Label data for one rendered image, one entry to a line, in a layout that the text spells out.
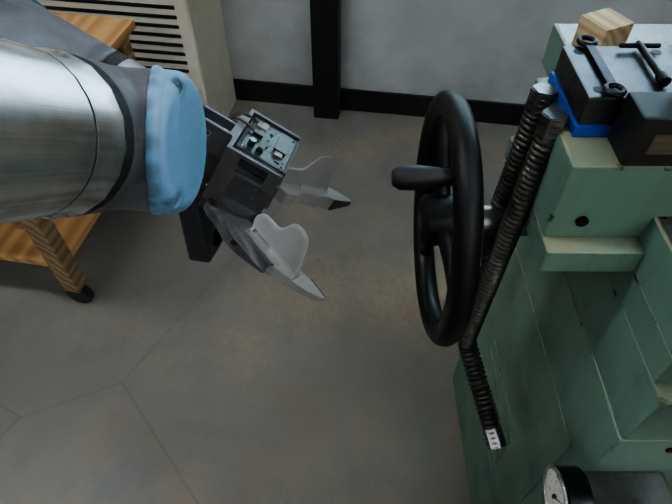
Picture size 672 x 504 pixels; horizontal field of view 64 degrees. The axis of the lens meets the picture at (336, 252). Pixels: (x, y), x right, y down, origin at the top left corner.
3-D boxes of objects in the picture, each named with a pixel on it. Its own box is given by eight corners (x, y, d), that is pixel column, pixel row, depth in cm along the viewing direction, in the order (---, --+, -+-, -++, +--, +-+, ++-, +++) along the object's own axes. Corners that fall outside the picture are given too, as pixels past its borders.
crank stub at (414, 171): (390, 194, 52) (389, 171, 53) (449, 195, 52) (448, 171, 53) (392, 184, 50) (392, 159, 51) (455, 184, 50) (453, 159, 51)
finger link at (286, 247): (326, 278, 43) (262, 193, 45) (293, 317, 47) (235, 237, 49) (351, 268, 45) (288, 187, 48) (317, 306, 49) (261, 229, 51)
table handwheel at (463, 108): (408, 359, 72) (401, 162, 81) (557, 360, 72) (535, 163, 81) (451, 323, 44) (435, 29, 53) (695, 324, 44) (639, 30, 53)
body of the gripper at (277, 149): (288, 184, 45) (154, 107, 42) (248, 247, 50) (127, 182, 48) (308, 139, 51) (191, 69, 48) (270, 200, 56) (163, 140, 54)
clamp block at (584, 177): (512, 144, 62) (533, 73, 55) (629, 144, 62) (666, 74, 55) (542, 240, 53) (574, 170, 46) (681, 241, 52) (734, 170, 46)
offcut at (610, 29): (571, 43, 71) (581, 14, 68) (597, 35, 72) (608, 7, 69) (595, 59, 68) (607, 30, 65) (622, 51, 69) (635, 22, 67)
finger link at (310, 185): (372, 174, 56) (298, 165, 50) (344, 211, 60) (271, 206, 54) (361, 153, 58) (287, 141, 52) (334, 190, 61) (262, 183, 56)
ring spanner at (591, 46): (572, 38, 52) (574, 33, 51) (593, 38, 52) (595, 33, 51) (605, 99, 45) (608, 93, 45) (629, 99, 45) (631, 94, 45)
